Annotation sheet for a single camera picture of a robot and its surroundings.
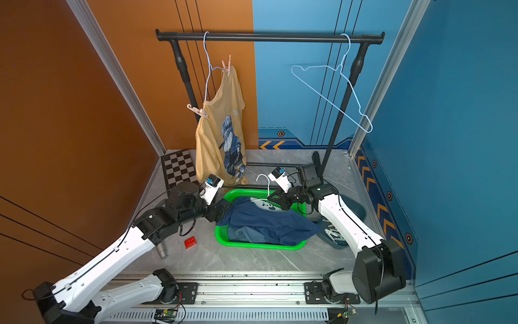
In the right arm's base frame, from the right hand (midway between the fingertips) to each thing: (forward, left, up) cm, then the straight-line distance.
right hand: (272, 196), depth 78 cm
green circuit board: (-36, +39, -22) cm, 57 cm away
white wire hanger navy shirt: (0, +1, +4) cm, 4 cm away
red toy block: (-12, +35, -18) cm, 41 cm away
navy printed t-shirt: (-7, +9, -10) cm, 15 cm away
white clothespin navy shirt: (-8, -27, -19) cm, 34 cm away
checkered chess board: (+28, +51, -15) cm, 60 cm away
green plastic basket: (-10, +20, -13) cm, 26 cm away
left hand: (-3, +17, +5) cm, 18 cm away
